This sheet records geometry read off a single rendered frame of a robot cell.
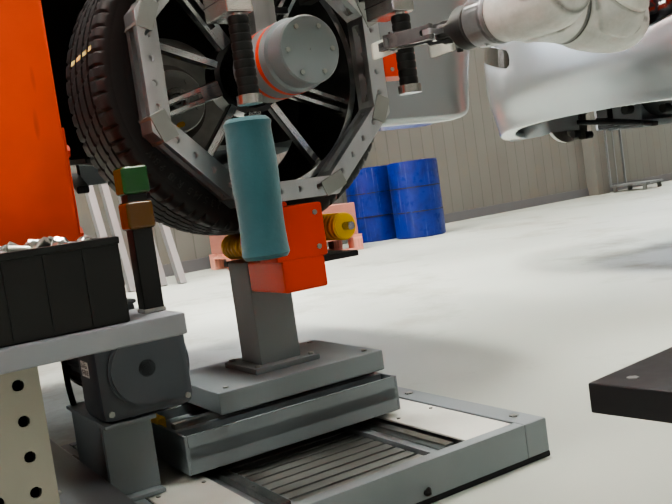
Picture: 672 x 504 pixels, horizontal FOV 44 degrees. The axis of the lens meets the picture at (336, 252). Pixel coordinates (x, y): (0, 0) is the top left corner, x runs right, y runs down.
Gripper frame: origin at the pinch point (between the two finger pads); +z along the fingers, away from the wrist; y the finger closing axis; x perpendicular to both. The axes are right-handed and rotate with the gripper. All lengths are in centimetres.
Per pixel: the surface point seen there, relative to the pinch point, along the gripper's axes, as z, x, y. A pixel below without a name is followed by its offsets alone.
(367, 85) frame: 22.3, -2.9, 6.0
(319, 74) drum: 6.4, -2.7, -15.8
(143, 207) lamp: -11, -23, -59
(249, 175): 8.9, -19.6, -31.8
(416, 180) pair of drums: 554, -23, 430
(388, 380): 23, -67, 1
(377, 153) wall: 687, 15, 480
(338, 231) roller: 21.7, -32.8, -6.8
